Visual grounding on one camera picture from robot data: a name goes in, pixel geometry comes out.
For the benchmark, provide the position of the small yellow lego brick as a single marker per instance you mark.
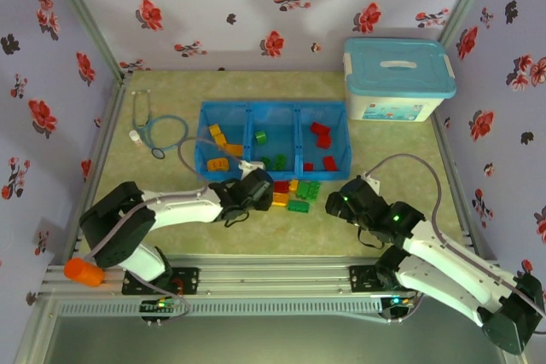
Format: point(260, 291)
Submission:
point(294, 185)

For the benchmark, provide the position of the grey metal panel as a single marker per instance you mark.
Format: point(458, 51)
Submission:
point(273, 342)

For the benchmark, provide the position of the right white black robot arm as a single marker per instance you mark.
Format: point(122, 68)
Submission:
point(452, 261)

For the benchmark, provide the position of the small circuit board green light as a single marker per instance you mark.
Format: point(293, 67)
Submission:
point(158, 305)
point(396, 302)

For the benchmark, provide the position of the orange plastic cup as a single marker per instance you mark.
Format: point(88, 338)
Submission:
point(84, 273)

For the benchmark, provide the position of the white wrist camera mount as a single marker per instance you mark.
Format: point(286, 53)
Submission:
point(372, 183)
point(251, 165)

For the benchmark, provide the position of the blue stethoscope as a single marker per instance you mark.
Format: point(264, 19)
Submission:
point(158, 152)

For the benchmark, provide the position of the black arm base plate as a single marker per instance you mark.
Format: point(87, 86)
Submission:
point(362, 279)
point(187, 279)

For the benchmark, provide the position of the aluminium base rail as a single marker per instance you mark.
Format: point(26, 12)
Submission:
point(273, 279)

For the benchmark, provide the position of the green lego brick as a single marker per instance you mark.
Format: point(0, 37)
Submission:
point(279, 162)
point(261, 137)
point(265, 161)
point(314, 191)
point(298, 206)
point(303, 191)

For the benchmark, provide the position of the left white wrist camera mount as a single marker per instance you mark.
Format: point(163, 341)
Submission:
point(251, 165)

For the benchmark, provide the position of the white storage box blue lid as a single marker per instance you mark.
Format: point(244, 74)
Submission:
point(396, 78)

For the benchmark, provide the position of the red lego brick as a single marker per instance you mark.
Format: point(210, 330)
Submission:
point(309, 166)
point(281, 187)
point(320, 128)
point(325, 141)
point(329, 163)

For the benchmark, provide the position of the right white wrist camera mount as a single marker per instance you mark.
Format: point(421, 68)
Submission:
point(372, 183)

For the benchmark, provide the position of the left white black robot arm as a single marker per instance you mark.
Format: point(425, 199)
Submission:
point(183, 208)

